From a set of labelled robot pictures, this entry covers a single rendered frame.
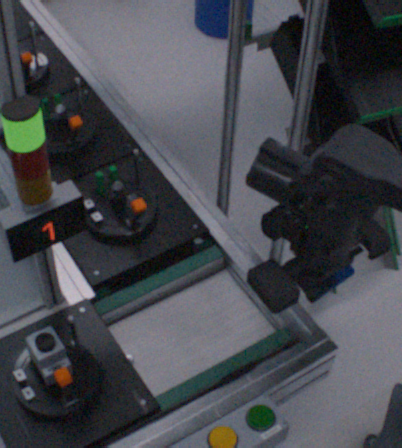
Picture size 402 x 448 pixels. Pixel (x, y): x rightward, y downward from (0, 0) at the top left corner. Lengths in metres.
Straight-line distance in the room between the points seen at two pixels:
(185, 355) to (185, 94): 0.74
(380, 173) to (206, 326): 0.62
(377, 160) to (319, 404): 0.64
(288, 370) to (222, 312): 0.18
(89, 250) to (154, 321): 0.17
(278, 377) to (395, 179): 0.54
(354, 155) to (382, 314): 0.71
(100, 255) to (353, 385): 0.50
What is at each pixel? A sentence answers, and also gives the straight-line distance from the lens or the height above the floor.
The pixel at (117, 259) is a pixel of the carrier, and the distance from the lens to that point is 1.30.
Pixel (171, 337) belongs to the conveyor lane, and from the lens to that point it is 1.27.
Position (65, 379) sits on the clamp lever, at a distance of 1.06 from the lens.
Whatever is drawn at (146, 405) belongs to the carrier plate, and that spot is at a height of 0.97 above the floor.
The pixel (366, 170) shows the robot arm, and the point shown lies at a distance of 0.73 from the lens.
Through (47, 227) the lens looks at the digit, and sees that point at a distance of 1.04.
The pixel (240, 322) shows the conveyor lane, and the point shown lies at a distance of 1.29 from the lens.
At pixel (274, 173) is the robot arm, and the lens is 0.81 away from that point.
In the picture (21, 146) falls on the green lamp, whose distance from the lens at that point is 0.92.
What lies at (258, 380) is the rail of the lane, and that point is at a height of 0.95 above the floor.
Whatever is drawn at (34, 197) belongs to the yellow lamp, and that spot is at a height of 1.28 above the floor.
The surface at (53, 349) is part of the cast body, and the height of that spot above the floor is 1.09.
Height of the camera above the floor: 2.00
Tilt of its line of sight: 50 degrees down
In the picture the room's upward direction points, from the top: 3 degrees clockwise
